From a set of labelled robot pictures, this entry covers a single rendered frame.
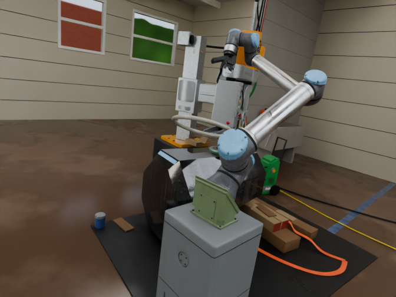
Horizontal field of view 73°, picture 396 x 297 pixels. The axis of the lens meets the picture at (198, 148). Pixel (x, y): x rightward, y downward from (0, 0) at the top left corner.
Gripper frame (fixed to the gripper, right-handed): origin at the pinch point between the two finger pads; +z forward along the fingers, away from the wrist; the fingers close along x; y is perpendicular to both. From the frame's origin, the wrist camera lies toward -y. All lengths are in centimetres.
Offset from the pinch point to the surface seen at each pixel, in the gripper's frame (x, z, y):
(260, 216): 100, 89, 104
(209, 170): 67, 57, 27
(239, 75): 50, -31, 28
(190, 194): 48, 81, 11
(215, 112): 68, 3, 19
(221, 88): 60, -18, 17
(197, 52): 130, -76, -6
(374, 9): 273, -370, 343
